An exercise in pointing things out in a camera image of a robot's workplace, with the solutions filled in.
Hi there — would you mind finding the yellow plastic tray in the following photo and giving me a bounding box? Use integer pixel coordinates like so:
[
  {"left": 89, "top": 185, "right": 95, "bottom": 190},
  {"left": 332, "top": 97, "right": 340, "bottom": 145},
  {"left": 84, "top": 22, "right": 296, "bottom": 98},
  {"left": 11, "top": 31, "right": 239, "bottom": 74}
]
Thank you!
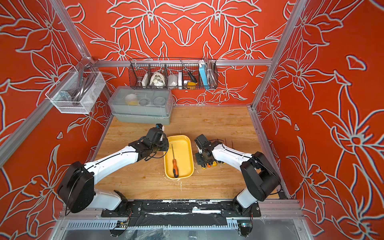
[{"left": 164, "top": 135, "right": 195, "bottom": 180}]

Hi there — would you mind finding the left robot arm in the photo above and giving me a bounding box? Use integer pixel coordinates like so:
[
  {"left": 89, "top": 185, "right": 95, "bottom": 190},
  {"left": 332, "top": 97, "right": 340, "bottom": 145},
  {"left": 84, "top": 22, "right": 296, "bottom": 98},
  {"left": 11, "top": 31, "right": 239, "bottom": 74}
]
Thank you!
[{"left": 57, "top": 124, "right": 169, "bottom": 217}]

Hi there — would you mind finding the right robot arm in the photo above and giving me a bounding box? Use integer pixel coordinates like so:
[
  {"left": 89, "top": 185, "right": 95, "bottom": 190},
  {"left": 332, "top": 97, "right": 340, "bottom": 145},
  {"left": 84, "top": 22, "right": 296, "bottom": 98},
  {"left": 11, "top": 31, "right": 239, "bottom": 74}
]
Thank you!
[{"left": 195, "top": 135, "right": 281, "bottom": 209}]

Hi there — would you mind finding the grey lidded storage box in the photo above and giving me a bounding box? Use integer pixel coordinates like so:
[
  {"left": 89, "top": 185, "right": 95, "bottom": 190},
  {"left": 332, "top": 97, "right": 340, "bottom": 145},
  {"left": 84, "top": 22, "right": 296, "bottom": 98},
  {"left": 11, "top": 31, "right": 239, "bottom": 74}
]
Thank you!
[{"left": 109, "top": 86, "right": 174, "bottom": 125}]

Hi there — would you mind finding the light blue box in basket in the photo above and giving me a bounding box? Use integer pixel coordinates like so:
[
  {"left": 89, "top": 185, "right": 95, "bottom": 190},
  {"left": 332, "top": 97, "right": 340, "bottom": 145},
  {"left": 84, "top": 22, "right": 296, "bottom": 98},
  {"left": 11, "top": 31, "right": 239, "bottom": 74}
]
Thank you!
[{"left": 198, "top": 60, "right": 210, "bottom": 90}]

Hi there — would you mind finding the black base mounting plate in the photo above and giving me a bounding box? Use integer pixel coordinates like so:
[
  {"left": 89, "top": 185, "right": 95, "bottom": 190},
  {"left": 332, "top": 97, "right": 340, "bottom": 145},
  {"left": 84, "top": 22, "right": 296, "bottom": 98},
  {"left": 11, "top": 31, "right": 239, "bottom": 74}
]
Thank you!
[{"left": 101, "top": 200, "right": 261, "bottom": 218}]

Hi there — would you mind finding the white cloth in basket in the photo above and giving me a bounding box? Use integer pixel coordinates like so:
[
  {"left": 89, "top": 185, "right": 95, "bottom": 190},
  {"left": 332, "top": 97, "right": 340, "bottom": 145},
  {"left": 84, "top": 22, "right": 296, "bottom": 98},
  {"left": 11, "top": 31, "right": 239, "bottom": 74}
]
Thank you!
[{"left": 150, "top": 72, "right": 166, "bottom": 88}]

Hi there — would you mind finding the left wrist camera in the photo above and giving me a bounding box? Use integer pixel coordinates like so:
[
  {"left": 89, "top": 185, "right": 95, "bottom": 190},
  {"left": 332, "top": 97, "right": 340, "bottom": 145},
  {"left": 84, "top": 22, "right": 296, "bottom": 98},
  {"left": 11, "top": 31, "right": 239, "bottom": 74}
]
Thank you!
[{"left": 156, "top": 124, "right": 165, "bottom": 131}]

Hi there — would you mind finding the screwdriver in wall basket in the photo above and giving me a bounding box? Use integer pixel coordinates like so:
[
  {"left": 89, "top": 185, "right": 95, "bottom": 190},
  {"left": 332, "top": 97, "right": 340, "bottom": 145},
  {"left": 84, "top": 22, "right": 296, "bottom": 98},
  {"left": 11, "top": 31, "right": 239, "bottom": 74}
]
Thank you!
[{"left": 180, "top": 60, "right": 198, "bottom": 83}]

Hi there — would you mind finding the black wire wall basket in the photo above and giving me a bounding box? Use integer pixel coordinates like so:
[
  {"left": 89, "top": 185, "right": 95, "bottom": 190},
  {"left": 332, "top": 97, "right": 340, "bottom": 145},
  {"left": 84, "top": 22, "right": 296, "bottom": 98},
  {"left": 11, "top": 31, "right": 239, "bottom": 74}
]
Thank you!
[{"left": 129, "top": 58, "right": 219, "bottom": 90}]

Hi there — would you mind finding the clear plastic wall bin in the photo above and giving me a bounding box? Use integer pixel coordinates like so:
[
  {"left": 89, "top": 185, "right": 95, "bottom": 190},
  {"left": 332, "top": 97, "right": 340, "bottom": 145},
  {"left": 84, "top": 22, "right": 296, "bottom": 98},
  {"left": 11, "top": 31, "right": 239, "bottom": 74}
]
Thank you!
[{"left": 46, "top": 67, "right": 106, "bottom": 115}]

